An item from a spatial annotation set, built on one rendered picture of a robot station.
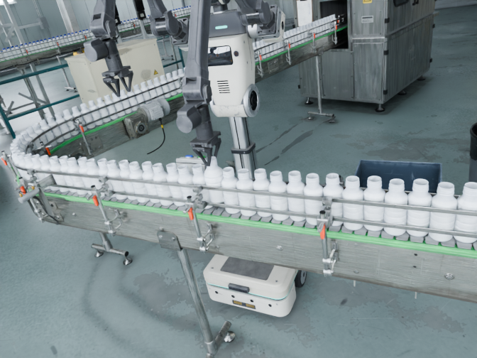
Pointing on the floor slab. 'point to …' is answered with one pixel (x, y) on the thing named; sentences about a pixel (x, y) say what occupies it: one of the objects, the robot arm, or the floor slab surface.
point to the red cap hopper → (30, 65)
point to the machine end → (371, 50)
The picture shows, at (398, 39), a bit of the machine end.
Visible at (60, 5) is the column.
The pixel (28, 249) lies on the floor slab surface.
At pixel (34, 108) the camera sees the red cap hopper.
